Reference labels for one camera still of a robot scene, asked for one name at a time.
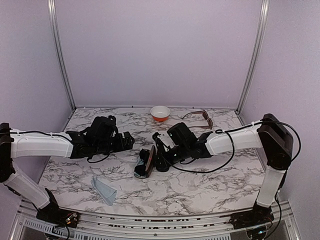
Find aluminium frame post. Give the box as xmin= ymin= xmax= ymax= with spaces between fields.
xmin=47 ymin=0 xmax=77 ymax=112
xmin=236 ymin=0 xmax=270 ymax=115

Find white bowl orange outside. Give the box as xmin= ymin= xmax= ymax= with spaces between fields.
xmin=150 ymin=105 xmax=171 ymax=122

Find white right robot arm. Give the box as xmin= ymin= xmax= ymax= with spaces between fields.
xmin=152 ymin=113 xmax=300 ymax=224

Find aluminium frame post right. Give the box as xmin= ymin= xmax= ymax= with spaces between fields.
xmin=236 ymin=0 xmax=270 ymax=115

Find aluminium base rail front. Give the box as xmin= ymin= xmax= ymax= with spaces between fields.
xmin=9 ymin=200 xmax=301 ymax=240

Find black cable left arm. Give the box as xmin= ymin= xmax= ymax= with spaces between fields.
xmin=0 ymin=129 xmax=118 ymax=164

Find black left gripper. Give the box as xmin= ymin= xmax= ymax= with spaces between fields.
xmin=93 ymin=131 xmax=135 ymax=156

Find brown translucent sunglasses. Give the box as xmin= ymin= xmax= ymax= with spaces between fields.
xmin=181 ymin=109 xmax=214 ymax=130

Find brown striped glasses case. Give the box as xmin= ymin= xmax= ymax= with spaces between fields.
xmin=145 ymin=145 xmax=156 ymax=178

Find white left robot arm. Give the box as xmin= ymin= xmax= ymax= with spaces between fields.
xmin=0 ymin=115 xmax=135 ymax=223

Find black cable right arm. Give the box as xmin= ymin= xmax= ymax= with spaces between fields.
xmin=172 ymin=121 xmax=302 ymax=174

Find black woven glasses case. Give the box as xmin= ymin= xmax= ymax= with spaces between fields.
xmin=155 ymin=154 xmax=170 ymax=173

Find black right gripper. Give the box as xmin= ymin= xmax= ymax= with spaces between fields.
xmin=152 ymin=143 xmax=190 ymax=169

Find aluminium frame rail back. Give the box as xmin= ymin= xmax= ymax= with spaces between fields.
xmin=74 ymin=104 xmax=238 ymax=110

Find aluminium frame post left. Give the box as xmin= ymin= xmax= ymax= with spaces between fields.
xmin=47 ymin=0 xmax=77 ymax=112

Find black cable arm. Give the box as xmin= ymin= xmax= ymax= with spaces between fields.
xmin=0 ymin=129 xmax=118 ymax=164
xmin=172 ymin=121 xmax=302 ymax=174

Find black aviator sunglasses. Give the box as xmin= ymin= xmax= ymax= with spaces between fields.
xmin=134 ymin=149 xmax=151 ymax=178

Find light blue cleaning cloth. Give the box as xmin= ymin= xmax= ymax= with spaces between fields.
xmin=91 ymin=176 xmax=117 ymax=206

